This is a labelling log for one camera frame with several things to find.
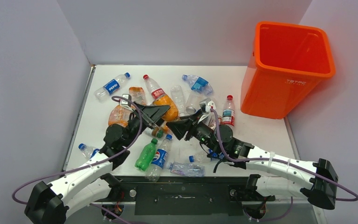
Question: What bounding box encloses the Pepsi bottle lying right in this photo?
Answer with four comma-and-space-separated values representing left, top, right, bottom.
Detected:
188, 149, 220, 163

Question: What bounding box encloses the crushed orange label bottle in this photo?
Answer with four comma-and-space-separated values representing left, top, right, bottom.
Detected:
129, 86, 147, 105

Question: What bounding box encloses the clear Pepsi bottle top left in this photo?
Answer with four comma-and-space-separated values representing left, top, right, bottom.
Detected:
94, 72, 131, 102

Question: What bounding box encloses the red cap teal label bottle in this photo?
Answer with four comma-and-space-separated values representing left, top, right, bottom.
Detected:
221, 95, 235, 128

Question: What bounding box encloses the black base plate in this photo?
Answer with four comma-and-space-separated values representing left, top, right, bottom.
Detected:
100, 175, 275, 216

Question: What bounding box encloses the blue cap bottle left edge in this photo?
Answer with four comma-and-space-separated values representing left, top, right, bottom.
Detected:
78, 143, 100, 160

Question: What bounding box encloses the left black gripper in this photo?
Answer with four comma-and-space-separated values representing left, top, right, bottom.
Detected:
122, 101, 172, 147

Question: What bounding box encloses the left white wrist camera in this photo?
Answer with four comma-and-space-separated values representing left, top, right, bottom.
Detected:
120, 94, 132, 110

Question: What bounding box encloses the Pepsi bottle centre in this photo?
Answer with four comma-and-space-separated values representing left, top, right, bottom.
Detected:
145, 134, 172, 182

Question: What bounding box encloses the red cap water bottle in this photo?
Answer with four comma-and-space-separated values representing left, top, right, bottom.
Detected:
143, 75, 166, 100

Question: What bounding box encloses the crushed blue label bottle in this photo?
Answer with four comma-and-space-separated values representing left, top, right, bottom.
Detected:
182, 75, 213, 96

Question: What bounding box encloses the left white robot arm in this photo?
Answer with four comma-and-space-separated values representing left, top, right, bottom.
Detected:
24, 103, 170, 224

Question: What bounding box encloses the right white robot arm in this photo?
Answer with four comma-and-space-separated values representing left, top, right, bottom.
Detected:
167, 112, 338, 210

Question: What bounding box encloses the flat orange crushed bottle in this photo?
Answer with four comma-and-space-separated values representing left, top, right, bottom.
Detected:
108, 105, 132, 127

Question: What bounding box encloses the green plastic bottle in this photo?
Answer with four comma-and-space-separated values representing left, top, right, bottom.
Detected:
135, 138, 158, 171

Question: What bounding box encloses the crushed Ganten water bottle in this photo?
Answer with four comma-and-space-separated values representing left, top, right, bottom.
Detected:
166, 162, 205, 177

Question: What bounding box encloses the clear bottle red cap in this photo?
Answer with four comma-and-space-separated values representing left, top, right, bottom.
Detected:
208, 114, 222, 130

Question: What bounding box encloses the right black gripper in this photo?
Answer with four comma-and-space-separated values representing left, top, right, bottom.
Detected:
167, 109, 221, 154

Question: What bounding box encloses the clear bottle white cap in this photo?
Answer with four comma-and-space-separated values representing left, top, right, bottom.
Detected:
170, 85, 186, 117

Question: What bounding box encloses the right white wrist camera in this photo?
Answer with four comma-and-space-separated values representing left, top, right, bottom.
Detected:
199, 98, 216, 113

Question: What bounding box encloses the large orange crushed bottle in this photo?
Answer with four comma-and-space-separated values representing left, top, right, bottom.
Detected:
161, 121, 171, 134

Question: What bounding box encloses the orange juice bottle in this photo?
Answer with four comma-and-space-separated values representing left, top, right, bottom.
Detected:
152, 94, 179, 122

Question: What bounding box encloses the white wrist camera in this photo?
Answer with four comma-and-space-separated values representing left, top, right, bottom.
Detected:
199, 98, 216, 113
120, 94, 132, 110

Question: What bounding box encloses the orange plastic bin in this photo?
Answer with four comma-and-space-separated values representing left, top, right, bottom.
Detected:
240, 21, 336, 119

